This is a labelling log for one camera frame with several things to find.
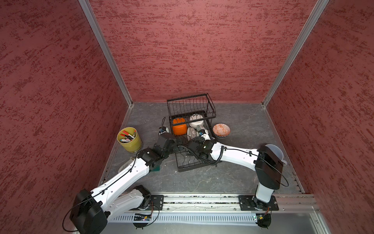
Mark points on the green sponge cloth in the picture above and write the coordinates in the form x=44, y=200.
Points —
x=156, y=168

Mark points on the aluminium front rail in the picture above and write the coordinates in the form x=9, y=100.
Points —
x=229, y=203

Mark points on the red orange patterned bowl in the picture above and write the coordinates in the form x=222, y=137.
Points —
x=221, y=130

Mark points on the white red lattice bowl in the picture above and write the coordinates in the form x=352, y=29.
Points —
x=192, y=133

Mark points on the black wire dish rack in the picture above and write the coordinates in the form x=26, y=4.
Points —
x=184, y=107

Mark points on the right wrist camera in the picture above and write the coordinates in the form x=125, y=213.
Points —
x=204, y=134

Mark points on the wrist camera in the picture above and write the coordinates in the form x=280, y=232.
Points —
x=204, y=134
x=163, y=129

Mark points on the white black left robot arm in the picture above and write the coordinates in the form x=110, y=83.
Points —
x=92, y=210

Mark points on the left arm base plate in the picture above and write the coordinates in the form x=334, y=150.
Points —
x=153, y=202

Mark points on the yellow utensil cup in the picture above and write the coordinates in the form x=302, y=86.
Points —
x=131, y=146

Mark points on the light blue mug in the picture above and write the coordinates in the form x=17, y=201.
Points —
x=278, y=152

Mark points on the grey green patterned bowl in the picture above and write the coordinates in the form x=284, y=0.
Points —
x=200, y=128

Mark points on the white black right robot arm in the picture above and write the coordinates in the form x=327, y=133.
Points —
x=267, y=162

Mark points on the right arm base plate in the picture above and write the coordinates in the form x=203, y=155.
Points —
x=251, y=203

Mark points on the red handled tool in cup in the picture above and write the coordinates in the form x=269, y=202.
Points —
x=126, y=134

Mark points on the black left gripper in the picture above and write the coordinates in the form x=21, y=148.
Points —
x=176, y=148

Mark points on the white ceramic bowl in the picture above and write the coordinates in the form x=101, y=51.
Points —
x=196, y=120

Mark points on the orange plastic bowl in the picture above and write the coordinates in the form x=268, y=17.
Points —
x=179, y=126

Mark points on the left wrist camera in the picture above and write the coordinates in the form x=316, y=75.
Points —
x=163, y=129

